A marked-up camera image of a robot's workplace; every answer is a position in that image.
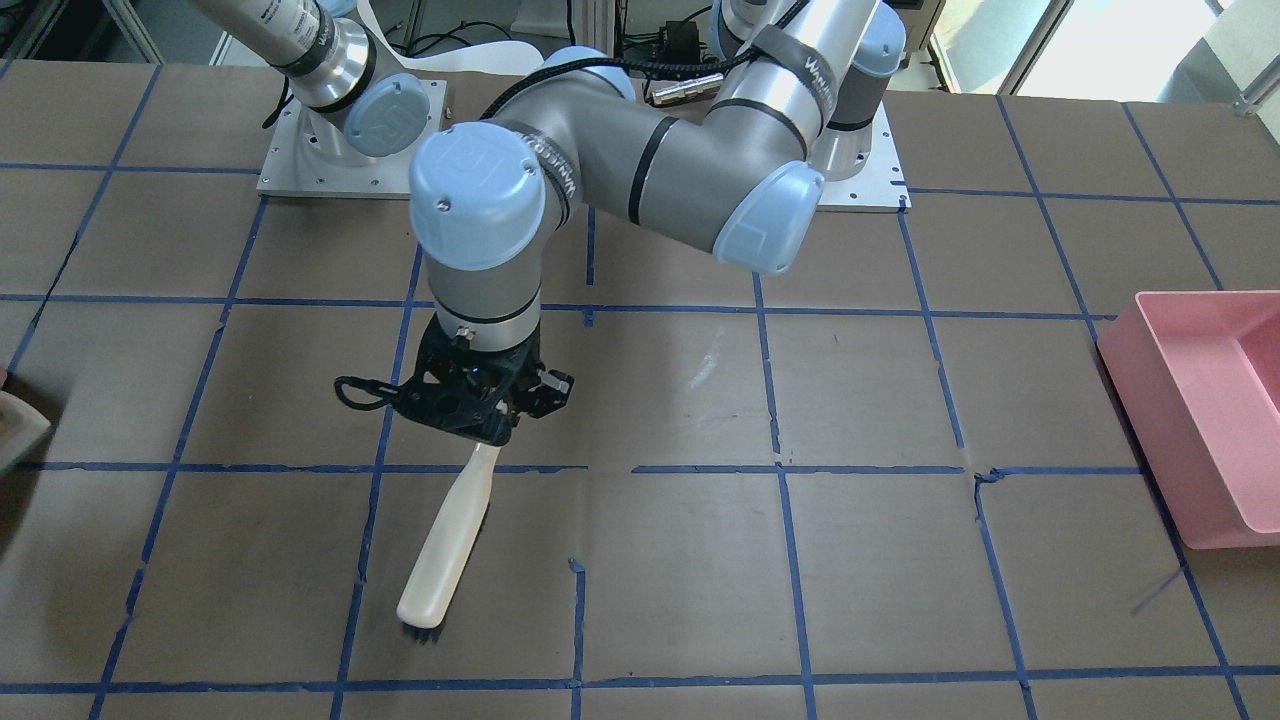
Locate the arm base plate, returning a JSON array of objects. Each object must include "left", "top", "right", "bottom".
[
  {"left": 257, "top": 78, "right": 449, "bottom": 200},
  {"left": 809, "top": 104, "right": 911, "bottom": 213}
]

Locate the white chair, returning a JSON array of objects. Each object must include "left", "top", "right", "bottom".
[{"left": 357, "top": 1, "right": 544, "bottom": 76}]

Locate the cream plastic dustpan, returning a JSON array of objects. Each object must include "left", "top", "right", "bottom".
[{"left": 1, "top": 391, "right": 52, "bottom": 477}]

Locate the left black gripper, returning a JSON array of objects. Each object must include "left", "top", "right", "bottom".
[{"left": 389, "top": 318, "right": 575, "bottom": 446}]

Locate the pink plastic bin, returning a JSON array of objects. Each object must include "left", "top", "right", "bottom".
[{"left": 1098, "top": 290, "right": 1279, "bottom": 550}]

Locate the cream hand brush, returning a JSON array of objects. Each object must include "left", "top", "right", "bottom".
[{"left": 396, "top": 443, "right": 500, "bottom": 642}]

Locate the silver metal cylinder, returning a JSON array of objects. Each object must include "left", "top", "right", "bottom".
[{"left": 646, "top": 73, "right": 724, "bottom": 108}]

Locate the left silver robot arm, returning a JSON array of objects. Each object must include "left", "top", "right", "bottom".
[{"left": 335, "top": 1, "right": 906, "bottom": 446}]

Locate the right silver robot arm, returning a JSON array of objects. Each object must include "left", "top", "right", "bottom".
[{"left": 195, "top": 1, "right": 430, "bottom": 158}]

